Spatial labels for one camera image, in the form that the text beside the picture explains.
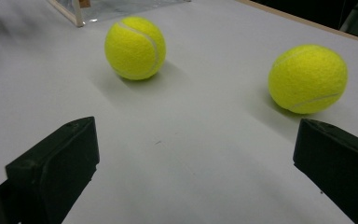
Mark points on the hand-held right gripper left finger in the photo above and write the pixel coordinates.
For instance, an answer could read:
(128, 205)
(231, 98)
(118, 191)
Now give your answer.
(56, 168)

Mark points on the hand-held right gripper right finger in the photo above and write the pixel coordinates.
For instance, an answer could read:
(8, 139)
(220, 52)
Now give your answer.
(338, 165)

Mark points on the yellow tennis ball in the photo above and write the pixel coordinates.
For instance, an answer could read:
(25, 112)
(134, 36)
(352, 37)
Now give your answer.
(307, 79)
(135, 48)

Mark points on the clear plastic bag white trim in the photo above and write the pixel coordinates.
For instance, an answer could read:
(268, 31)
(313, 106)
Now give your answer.
(112, 9)

